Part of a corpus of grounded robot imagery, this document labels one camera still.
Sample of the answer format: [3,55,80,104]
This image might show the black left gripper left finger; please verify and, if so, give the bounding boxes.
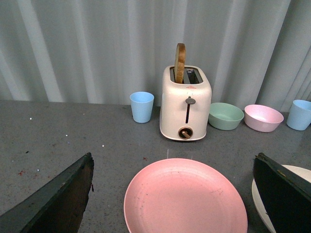
[0,152,94,233]

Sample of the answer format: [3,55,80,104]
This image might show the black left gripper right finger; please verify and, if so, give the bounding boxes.
[253,153,311,233]

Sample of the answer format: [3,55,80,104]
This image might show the pink plate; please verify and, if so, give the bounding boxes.
[123,158,248,233]

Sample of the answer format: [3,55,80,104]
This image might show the cream white plate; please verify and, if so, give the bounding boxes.
[252,165,311,233]

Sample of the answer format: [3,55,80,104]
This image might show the light blue cup right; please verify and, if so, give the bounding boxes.
[287,100,311,131]

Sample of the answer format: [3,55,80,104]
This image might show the light blue cup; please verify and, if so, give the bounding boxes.
[130,92,154,123]
[287,100,311,131]

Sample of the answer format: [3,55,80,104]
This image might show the pink bowl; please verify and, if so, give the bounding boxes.
[244,104,284,133]

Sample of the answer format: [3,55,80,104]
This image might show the green bowl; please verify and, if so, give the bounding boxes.
[208,102,244,131]

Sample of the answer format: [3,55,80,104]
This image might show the light blue cup left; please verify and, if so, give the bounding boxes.
[130,92,154,123]

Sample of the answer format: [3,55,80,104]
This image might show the cream white toaster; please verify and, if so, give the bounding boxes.
[160,66,212,141]

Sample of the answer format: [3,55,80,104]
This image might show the grey curtain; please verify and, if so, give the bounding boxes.
[0,0,311,112]

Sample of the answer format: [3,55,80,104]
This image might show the toast bread slice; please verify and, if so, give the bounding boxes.
[174,43,186,84]

